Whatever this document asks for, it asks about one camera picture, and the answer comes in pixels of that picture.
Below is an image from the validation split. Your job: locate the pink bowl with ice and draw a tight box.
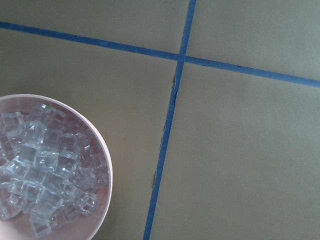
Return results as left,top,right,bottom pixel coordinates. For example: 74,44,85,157
0,94,113,240

